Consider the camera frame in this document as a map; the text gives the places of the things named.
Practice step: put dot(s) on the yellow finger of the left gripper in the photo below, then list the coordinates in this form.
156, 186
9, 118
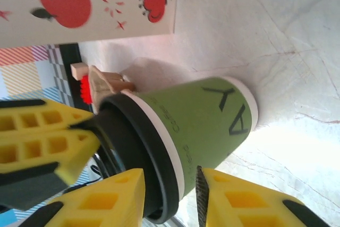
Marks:
53, 116
53, 147

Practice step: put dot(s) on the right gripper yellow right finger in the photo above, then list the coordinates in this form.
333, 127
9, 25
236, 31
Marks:
247, 205

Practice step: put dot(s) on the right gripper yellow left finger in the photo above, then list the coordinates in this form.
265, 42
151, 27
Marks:
106, 203

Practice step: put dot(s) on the black plastic cup lid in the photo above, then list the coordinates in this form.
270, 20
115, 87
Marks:
138, 158

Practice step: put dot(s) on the brown cardboard cup carrier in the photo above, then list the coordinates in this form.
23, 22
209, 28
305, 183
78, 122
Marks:
111, 83

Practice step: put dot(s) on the green paper coffee cup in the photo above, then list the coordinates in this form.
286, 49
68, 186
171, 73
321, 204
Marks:
207, 120

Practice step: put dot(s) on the red and white paper bag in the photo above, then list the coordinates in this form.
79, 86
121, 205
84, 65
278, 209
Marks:
106, 27

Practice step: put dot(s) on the small red block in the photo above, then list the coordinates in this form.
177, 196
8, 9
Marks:
85, 91

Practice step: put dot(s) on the small wooden block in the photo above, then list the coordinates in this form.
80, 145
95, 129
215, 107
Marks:
78, 70

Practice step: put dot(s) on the black and white checkerboard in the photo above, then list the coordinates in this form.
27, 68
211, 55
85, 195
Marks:
71, 59

